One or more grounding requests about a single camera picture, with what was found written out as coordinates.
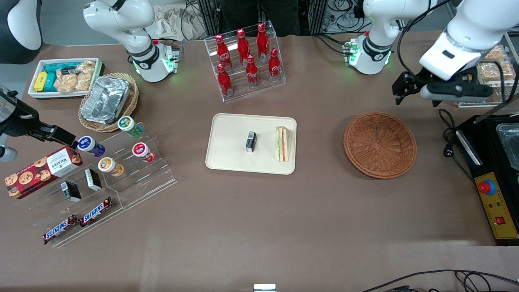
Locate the triangular sandwich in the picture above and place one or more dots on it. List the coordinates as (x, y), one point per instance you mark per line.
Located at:
(282, 144)

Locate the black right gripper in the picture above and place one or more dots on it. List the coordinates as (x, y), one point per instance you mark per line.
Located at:
(19, 123)

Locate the red cola bottle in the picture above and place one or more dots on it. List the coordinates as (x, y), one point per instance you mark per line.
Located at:
(252, 73)
(224, 81)
(222, 50)
(243, 46)
(262, 40)
(274, 65)

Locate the person in black trousers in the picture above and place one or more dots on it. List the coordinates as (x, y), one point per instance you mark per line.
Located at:
(279, 16)

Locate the small black box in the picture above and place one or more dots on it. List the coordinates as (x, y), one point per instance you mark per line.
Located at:
(93, 179)
(251, 142)
(71, 191)

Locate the clear acrylic stepped snack stand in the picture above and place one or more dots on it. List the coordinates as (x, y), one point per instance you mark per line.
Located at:
(101, 231)

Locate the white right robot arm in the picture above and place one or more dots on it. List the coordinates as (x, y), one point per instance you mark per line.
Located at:
(121, 16)

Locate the clear acrylic bottle stand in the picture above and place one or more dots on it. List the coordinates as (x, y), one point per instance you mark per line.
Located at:
(267, 87)

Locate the clear bag of cookies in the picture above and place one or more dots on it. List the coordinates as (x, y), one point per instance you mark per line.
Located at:
(492, 73)
(494, 52)
(86, 75)
(67, 83)

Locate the light wicker basket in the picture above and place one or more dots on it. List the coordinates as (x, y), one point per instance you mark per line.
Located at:
(125, 107)

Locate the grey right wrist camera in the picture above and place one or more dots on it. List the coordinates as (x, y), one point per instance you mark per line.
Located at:
(7, 154)

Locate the red lidded yogurt cup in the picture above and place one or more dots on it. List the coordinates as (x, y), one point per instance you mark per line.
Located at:
(142, 151)

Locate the small white object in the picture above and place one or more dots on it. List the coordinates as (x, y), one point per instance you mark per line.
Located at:
(264, 288)

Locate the black machine yellow control panel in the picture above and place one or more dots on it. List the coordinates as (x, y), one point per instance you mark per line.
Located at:
(496, 211)

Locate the orange lidded yogurt cup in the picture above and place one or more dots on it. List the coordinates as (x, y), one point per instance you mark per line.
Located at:
(108, 165)

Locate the snack display shelf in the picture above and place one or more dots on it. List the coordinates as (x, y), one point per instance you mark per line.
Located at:
(470, 103)

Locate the cream plastic tray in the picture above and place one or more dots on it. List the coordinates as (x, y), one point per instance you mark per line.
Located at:
(231, 142)

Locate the Snickers chocolate bar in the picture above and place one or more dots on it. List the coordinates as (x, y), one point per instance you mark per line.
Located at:
(60, 230)
(96, 211)

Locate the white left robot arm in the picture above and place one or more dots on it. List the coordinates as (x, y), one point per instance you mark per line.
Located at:
(470, 24)

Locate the clear acrylic stepped cup stand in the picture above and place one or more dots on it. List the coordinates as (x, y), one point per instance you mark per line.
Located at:
(154, 178)

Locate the red Walkers shortbread box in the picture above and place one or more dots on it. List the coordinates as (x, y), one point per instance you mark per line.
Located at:
(40, 170)

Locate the steel tray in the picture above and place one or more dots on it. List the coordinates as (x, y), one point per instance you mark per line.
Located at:
(511, 146)

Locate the small grey connector box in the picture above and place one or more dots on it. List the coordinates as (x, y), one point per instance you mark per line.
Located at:
(351, 52)
(173, 56)

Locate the green lidded yogurt cup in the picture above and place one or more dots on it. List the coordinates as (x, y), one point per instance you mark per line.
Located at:
(127, 123)

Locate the teal snack box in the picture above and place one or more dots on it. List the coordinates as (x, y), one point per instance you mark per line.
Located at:
(56, 67)
(50, 83)

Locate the beige crumpled cloth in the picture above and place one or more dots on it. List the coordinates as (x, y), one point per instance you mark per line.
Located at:
(178, 22)

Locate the yellow snack box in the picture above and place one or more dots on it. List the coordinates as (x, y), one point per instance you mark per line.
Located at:
(40, 82)

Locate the purple lidded yogurt cup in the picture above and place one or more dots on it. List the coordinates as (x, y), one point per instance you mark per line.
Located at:
(89, 145)

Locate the aluminium foil tray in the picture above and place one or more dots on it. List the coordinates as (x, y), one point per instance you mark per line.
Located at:
(105, 99)

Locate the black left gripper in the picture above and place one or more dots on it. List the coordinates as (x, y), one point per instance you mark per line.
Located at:
(418, 80)

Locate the white plastic bin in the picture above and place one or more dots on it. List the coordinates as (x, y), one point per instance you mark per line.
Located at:
(34, 65)

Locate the brown wicker basket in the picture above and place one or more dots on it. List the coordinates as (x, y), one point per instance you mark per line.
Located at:
(380, 145)

